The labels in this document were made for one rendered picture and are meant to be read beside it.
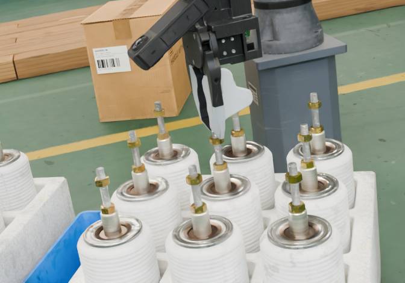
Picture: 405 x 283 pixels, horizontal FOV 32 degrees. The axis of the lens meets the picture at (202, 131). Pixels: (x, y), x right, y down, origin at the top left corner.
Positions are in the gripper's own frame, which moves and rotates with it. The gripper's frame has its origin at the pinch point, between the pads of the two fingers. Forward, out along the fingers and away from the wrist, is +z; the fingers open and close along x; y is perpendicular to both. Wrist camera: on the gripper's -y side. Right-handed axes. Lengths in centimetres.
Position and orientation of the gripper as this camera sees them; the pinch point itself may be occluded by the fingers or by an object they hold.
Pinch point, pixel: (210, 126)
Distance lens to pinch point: 91.8
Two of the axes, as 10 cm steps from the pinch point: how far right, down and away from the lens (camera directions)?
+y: 9.3, -2.5, 2.6
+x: -3.3, -3.0, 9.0
